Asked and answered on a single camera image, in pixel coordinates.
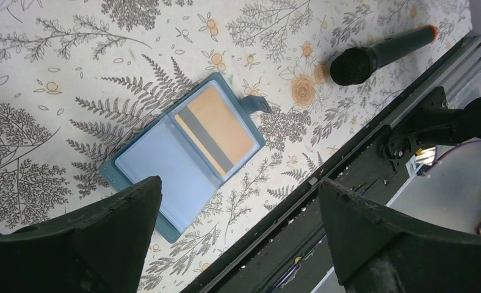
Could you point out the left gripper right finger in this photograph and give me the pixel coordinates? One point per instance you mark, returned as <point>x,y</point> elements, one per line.
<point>377,249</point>

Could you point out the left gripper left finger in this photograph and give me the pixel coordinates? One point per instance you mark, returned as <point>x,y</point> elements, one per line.
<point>98,248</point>

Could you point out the blue card holder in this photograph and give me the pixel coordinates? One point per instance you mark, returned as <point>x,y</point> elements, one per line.
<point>188,180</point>

